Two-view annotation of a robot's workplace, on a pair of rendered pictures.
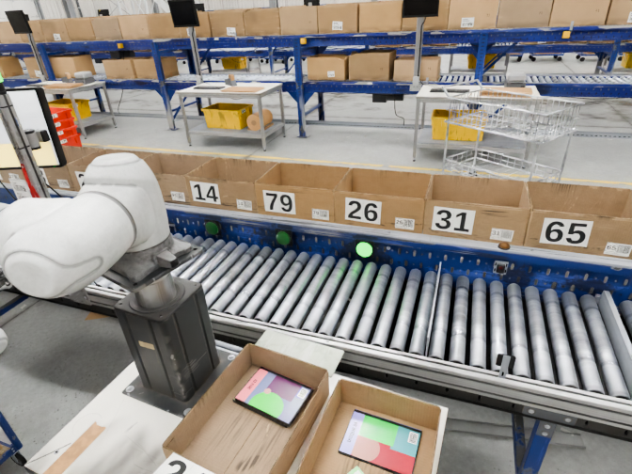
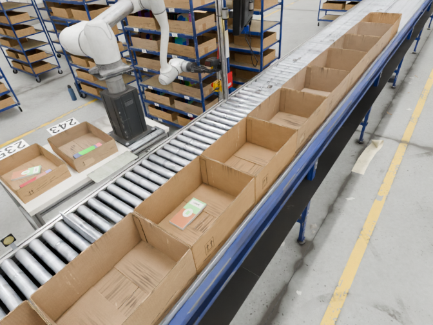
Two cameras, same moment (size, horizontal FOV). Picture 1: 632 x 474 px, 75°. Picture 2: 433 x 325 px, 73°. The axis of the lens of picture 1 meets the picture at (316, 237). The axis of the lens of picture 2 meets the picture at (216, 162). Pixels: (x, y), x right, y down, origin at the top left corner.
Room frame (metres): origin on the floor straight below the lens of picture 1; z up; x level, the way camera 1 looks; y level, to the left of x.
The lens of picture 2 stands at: (2.07, -1.06, 1.83)
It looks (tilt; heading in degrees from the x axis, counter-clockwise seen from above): 39 degrees down; 109
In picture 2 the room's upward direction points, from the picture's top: 6 degrees counter-clockwise
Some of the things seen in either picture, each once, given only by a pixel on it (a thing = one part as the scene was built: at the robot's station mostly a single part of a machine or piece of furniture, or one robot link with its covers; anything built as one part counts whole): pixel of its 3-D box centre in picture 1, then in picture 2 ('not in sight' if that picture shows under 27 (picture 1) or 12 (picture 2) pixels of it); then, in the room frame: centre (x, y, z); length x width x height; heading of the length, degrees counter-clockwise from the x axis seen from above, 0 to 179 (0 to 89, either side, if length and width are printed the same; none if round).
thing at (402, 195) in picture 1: (384, 198); (198, 207); (1.72, -0.32, 0.96); 0.39 x 0.29 x 0.17; 69
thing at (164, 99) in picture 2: not in sight; (165, 92); (0.55, 1.81, 0.39); 0.40 x 0.30 x 0.10; 159
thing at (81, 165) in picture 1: (117, 172); (336, 69); (2.29, 1.14, 0.96); 0.39 x 0.29 x 0.17; 68
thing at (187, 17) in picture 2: not in sight; (180, 19); (0.92, 1.66, 1.21); 0.19 x 0.13 x 0.14; 69
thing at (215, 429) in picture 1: (254, 417); (82, 144); (0.73, 0.20, 0.80); 0.38 x 0.28 x 0.10; 153
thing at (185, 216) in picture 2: not in sight; (188, 213); (1.66, -0.30, 0.89); 0.16 x 0.07 x 0.02; 69
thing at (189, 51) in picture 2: not in sight; (190, 44); (1.00, 1.63, 0.99); 0.40 x 0.30 x 0.10; 155
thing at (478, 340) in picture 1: (478, 321); (60, 269); (1.13, -0.58, 0.72); 0.52 x 0.05 x 0.05; 159
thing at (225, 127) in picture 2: (182, 267); (229, 129); (1.61, 0.63, 0.72); 0.52 x 0.05 x 0.05; 159
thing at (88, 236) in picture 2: (434, 304); (89, 237); (1.19, -0.43, 0.76); 0.46 x 0.01 x 0.09; 159
